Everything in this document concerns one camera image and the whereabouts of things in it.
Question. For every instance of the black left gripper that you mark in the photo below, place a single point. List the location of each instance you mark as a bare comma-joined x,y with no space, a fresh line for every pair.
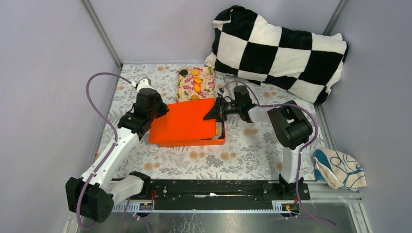
164,108

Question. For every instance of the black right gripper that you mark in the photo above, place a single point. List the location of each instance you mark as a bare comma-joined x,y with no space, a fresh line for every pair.
218,112

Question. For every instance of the orange box lid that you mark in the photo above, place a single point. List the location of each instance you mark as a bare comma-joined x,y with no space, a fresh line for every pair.
181,114

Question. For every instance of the floral cookie tray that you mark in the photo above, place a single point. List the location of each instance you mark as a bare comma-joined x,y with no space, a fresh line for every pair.
195,83

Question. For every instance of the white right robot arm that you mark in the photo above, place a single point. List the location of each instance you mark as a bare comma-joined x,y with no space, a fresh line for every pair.
290,125

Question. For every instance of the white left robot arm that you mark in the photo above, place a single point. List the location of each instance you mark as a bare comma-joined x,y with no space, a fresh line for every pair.
93,195

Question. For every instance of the orange cookie box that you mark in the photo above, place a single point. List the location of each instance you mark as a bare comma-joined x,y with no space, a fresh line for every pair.
197,136

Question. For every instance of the orange fish cookie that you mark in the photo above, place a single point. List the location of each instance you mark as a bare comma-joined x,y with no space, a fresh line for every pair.
197,80
197,88

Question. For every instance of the floral table mat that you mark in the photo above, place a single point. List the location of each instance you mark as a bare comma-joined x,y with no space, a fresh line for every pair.
251,150

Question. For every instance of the black sandwich cookie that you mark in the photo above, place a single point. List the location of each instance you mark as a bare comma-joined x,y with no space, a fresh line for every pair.
183,72

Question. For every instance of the checkered black white pillow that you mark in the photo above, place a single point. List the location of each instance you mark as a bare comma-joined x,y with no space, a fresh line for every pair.
303,63

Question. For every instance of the teal cream cloth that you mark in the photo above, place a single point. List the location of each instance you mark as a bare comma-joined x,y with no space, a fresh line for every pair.
338,170

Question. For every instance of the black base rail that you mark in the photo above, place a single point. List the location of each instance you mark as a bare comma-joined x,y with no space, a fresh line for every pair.
219,195

